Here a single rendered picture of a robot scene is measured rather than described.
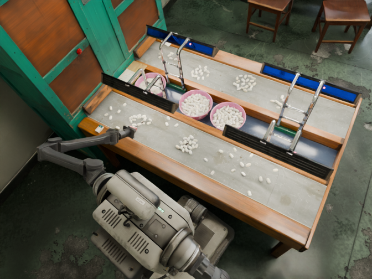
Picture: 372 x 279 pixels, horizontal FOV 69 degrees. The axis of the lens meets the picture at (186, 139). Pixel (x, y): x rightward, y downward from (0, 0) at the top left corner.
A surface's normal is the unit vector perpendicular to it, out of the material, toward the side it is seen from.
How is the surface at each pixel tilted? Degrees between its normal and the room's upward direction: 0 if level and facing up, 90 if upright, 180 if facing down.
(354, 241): 0
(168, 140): 0
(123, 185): 0
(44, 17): 90
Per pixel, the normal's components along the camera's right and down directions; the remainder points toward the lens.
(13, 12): 0.86, 0.39
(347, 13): -0.10, -0.51
